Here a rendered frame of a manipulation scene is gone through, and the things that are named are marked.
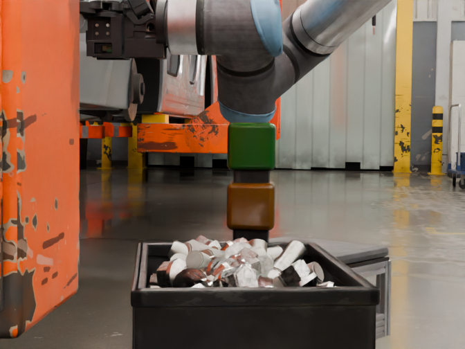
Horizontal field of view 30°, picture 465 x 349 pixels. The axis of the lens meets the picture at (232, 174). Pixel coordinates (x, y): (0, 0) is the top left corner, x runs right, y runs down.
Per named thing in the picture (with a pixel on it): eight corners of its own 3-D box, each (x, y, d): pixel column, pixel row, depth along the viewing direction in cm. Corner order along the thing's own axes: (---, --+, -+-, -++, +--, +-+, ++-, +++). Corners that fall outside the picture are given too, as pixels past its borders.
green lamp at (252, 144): (230, 168, 76) (230, 122, 76) (275, 169, 76) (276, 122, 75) (226, 170, 72) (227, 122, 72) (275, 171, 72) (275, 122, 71)
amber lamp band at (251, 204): (229, 225, 76) (230, 179, 76) (275, 226, 76) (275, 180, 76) (225, 230, 72) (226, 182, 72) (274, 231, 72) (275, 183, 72)
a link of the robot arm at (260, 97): (295, 104, 142) (297, 42, 133) (251, 142, 136) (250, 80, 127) (250, 82, 146) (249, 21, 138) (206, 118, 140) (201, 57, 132)
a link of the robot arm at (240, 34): (281, 73, 128) (282, 16, 121) (198, 72, 129) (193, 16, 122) (283, 34, 135) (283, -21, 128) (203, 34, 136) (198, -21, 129)
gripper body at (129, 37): (81, 55, 126) (163, 56, 125) (81, -4, 126) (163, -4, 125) (93, 59, 134) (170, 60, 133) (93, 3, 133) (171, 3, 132)
